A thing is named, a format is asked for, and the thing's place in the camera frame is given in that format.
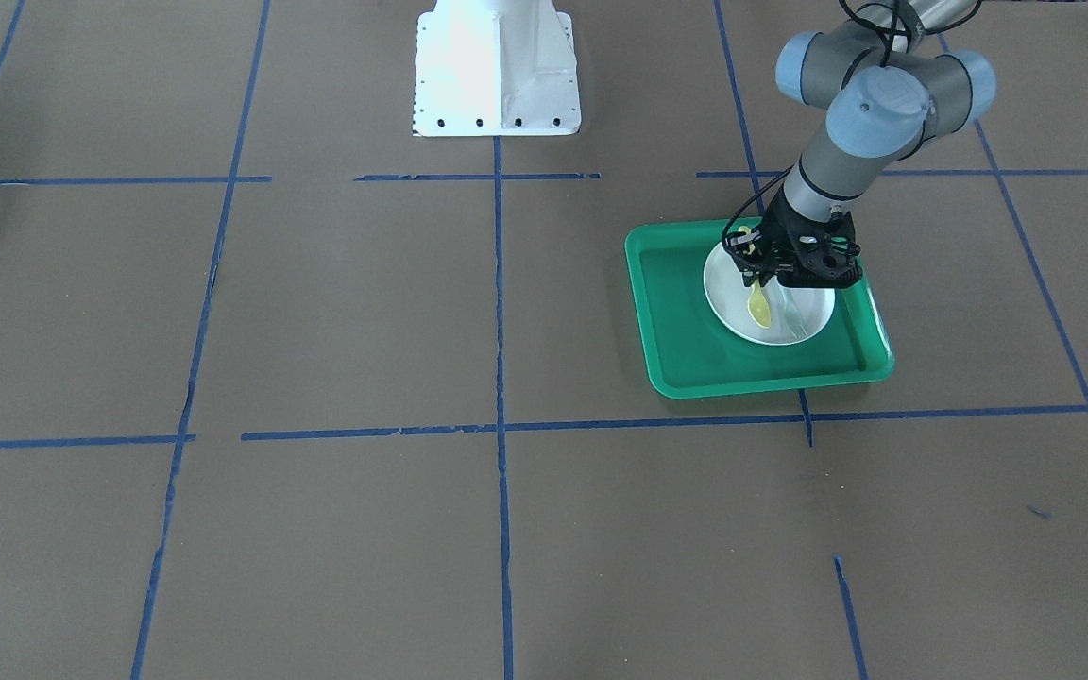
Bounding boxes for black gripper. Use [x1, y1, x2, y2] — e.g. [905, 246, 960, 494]
[722, 202, 864, 289]

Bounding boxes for yellow plastic spoon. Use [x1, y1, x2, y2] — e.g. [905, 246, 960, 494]
[735, 228, 772, 329]

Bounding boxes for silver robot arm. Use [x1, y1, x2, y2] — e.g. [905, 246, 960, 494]
[720, 1, 997, 289]

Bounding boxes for pale green plastic fork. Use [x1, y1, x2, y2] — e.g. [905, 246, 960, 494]
[776, 285, 809, 341]

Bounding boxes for green plastic tray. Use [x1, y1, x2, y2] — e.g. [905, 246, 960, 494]
[625, 219, 895, 400]

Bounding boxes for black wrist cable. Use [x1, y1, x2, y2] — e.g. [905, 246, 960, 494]
[720, 0, 923, 275]

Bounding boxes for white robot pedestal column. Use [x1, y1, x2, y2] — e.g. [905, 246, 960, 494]
[412, 1, 583, 137]

